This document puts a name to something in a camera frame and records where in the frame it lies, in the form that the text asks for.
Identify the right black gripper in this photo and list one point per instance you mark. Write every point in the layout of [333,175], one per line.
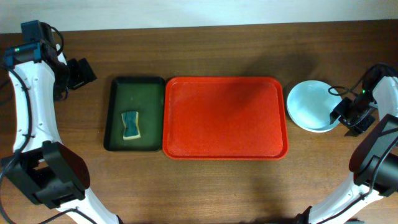
[342,112]

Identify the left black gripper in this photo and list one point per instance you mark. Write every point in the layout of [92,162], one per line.
[73,73]

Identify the light blue plate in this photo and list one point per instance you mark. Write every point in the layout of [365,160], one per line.
[309,105]

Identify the green yellow sponge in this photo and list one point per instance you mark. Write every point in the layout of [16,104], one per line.
[130,121]

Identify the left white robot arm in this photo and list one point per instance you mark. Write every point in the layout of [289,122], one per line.
[41,167]

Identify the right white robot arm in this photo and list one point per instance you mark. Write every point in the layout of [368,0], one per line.
[373,166]

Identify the dark green tray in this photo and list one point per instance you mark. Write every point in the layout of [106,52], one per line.
[145,96]

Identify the red tray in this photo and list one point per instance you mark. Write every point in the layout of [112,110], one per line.
[224,118]

